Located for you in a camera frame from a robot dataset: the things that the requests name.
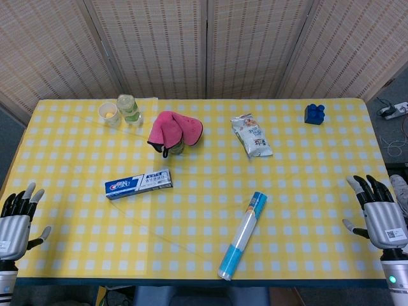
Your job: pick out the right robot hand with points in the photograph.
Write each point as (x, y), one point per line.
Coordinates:
(384, 223)

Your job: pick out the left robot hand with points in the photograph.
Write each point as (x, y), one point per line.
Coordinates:
(12, 229)

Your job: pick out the blue and white toothpaste box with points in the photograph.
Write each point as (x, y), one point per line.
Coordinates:
(138, 184)

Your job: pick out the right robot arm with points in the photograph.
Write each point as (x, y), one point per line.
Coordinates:
(396, 283)

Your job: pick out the yellow checkered tablecloth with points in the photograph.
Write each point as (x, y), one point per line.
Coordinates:
(197, 223)

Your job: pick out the grey speckled cloth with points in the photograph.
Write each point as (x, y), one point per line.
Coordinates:
(400, 186)

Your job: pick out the white power strip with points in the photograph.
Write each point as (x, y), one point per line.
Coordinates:
(396, 110)

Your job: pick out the blue toy building block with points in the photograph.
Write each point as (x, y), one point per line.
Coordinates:
(314, 114)

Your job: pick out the plastic bag roll blue label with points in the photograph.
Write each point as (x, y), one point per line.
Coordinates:
(242, 236)

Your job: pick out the pale paper cup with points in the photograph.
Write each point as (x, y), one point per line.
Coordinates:
(111, 119)

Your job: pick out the small yellow ball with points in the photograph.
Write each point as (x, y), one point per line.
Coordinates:
(109, 114)

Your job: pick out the white snack bag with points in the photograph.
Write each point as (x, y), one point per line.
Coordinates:
(253, 137)

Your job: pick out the clear bottle green label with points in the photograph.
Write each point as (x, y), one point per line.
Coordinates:
(129, 110)

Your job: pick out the glass jar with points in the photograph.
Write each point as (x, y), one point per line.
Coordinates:
(177, 150)

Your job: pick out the pink cloth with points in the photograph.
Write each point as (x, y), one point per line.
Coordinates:
(173, 127)

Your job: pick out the bamboo folding screen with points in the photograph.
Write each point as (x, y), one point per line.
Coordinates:
(159, 48)

